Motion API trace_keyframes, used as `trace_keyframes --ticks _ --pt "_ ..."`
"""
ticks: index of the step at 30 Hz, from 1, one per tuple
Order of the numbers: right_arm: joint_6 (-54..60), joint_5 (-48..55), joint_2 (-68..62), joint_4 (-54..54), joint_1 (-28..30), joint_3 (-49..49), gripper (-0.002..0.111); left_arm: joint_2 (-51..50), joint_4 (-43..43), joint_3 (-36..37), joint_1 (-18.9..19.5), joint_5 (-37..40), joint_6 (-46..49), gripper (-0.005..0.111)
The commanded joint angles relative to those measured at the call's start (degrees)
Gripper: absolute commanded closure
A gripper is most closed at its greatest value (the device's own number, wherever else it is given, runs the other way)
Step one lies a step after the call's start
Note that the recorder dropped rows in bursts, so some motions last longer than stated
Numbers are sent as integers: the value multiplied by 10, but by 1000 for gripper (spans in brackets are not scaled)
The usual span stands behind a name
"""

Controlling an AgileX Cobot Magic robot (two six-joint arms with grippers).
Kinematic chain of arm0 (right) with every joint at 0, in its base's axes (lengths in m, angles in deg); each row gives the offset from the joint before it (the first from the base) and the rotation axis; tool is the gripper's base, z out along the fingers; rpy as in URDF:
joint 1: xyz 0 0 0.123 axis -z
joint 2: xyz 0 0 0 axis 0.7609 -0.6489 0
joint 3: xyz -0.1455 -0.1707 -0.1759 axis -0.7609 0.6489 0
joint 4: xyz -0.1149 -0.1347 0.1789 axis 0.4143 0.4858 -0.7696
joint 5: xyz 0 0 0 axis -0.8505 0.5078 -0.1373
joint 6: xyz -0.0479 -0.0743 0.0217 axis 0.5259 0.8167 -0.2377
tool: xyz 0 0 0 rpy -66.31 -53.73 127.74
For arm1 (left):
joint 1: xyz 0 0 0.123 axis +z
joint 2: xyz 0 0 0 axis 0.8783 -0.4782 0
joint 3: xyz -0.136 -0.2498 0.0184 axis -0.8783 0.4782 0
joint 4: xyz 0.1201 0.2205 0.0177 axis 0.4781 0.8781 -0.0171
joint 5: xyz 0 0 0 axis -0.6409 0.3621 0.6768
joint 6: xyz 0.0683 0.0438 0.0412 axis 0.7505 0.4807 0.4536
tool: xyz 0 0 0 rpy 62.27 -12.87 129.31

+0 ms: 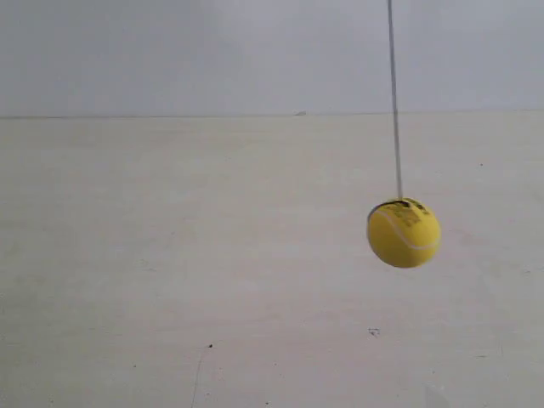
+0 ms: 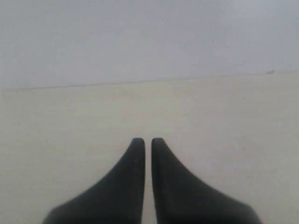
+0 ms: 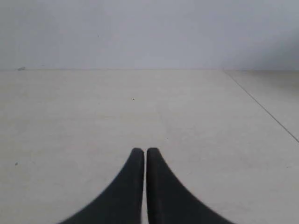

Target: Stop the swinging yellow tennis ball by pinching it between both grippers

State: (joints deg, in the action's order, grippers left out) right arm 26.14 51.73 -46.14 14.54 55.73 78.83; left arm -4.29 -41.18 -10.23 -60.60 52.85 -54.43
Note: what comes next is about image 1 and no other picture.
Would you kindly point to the yellow tennis ball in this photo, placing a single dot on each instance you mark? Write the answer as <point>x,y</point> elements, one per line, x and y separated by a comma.
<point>403,233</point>

